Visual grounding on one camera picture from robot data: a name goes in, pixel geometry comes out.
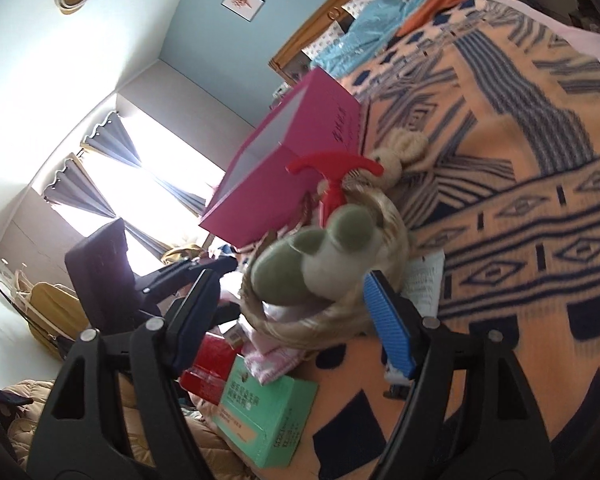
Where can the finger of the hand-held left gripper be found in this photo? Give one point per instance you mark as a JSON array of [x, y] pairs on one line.
[[180, 271]]

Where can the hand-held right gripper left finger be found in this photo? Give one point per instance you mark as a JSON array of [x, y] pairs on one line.
[[195, 320]]

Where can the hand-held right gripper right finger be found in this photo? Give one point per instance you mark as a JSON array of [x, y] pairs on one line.
[[387, 325]]

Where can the woven basket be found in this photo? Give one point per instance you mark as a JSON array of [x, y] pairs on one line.
[[300, 335]]

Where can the olive green plush toy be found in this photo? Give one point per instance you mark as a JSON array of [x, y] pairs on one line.
[[280, 270]]

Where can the pink cardboard box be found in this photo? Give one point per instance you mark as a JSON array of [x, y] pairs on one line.
[[265, 195]]

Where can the red box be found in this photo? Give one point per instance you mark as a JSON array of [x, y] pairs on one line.
[[210, 365]]

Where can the white paper leaflet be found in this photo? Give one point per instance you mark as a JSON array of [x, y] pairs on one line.
[[425, 280]]

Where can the yellow bag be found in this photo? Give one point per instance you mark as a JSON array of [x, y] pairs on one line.
[[50, 310]]

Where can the pink cloth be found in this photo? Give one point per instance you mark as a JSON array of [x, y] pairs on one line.
[[270, 360]]

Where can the grey curtain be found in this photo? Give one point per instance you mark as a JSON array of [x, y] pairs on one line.
[[70, 185], [115, 140]]

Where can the green box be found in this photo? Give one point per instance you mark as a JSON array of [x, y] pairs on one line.
[[260, 410]]

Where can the beige puffy jacket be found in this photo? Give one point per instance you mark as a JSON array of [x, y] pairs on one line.
[[35, 400]]

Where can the orange printed blanket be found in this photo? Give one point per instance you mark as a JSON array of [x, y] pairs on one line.
[[505, 210]]

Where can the red plastic tool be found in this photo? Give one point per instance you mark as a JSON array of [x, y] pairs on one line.
[[330, 160]]

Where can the beige crochet plush toy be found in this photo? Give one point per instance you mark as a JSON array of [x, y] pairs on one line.
[[405, 147]]

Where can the framed flower picture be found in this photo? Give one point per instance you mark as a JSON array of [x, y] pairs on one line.
[[242, 1]]

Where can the wooden headboard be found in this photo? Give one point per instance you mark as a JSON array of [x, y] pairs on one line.
[[320, 20]]

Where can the blue quilt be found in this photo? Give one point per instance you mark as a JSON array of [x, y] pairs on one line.
[[375, 25]]

